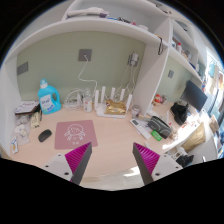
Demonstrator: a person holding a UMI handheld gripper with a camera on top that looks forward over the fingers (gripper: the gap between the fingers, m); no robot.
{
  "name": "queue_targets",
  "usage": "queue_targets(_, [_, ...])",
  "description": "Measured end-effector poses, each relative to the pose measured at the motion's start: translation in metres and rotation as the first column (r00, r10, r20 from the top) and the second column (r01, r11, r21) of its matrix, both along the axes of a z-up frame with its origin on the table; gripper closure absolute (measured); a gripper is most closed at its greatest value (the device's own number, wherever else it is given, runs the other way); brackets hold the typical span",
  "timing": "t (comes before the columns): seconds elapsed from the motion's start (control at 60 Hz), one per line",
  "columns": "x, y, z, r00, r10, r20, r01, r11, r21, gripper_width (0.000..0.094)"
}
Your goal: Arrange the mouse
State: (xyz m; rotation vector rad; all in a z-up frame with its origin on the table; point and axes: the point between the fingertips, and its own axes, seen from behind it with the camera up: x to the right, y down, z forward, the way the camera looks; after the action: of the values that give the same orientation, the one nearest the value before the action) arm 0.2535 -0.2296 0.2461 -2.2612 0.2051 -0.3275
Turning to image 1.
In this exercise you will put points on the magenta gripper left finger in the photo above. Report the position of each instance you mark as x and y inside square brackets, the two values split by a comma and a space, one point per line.
[70, 166]

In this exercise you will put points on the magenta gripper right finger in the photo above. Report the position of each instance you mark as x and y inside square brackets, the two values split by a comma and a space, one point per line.
[153, 166]

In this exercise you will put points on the pink mouse pad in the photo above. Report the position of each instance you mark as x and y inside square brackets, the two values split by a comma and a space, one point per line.
[70, 135]

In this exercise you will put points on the black computer mouse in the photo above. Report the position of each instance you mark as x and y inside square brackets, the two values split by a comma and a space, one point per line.
[44, 135]

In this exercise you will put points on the green small box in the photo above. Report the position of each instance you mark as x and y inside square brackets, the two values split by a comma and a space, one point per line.
[156, 135]

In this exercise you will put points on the white remote control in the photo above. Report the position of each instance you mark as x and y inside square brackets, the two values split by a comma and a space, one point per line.
[140, 128]

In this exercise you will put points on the grey black pouch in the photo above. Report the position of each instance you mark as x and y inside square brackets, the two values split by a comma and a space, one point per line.
[160, 126]

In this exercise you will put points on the small white cup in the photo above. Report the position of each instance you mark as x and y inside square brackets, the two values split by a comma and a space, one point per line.
[135, 111]

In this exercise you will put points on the white power strip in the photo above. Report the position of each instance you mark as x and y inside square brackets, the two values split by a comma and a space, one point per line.
[72, 106]

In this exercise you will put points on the white cylindrical container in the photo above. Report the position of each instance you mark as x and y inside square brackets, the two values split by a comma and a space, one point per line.
[87, 104]

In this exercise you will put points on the black bag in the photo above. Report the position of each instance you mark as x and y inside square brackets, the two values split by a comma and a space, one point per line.
[179, 112]

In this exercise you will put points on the gold foil bag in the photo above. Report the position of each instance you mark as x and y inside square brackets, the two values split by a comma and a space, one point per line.
[115, 108]

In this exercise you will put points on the red small toy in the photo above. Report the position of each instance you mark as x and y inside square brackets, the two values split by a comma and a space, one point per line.
[158, 98]

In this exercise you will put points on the small snack packet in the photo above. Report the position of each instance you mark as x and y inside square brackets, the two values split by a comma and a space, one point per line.
[14, 145]

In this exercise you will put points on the crumpled white tissue pile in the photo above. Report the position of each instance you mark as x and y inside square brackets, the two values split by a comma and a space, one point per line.
[22, 129]

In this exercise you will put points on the blue detergent bottle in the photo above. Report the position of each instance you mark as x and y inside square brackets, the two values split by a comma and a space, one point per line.
[49, 98]

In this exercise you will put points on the white book with red print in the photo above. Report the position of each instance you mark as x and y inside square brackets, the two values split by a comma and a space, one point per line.
[26, 107]

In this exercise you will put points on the black computer monitor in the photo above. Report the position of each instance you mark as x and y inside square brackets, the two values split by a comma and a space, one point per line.
[194, 96]

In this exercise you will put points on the white charger adapter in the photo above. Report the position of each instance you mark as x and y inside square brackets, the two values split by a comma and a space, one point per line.
[133, 59]

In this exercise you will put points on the grey wall outlet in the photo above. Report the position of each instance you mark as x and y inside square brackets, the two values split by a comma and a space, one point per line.
[85, 55]

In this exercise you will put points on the white wall shelf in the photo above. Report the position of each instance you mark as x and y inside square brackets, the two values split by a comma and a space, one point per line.
[149, 21]

